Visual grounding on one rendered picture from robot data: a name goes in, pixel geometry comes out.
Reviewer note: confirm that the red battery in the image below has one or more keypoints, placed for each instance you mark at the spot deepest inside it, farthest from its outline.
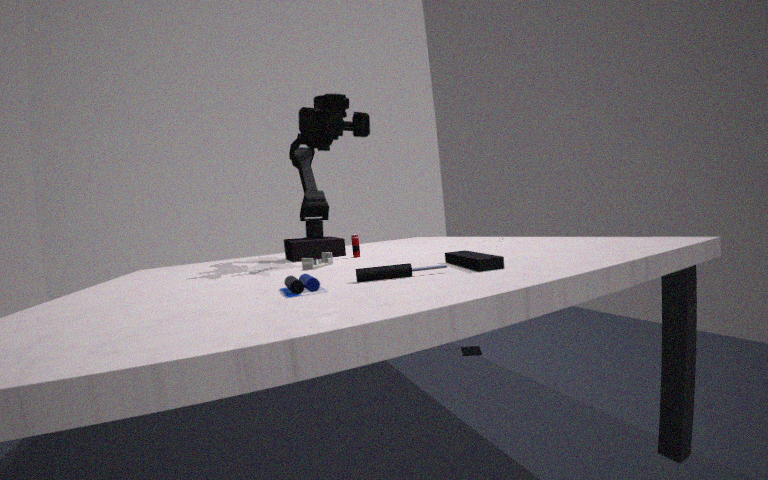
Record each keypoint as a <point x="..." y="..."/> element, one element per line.
<point x="355" y="245"/>

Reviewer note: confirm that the black-handled screwdriver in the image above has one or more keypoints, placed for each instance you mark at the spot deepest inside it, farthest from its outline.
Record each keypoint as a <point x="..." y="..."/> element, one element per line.
<point x="390" y="272"/>

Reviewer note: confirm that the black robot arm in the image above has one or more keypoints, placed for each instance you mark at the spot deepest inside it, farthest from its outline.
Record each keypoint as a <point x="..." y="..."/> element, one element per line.
<point x="314" y="202"/>

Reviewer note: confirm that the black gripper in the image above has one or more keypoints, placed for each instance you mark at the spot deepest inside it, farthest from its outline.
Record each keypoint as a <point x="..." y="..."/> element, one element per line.
<point x="330" y="126"/>

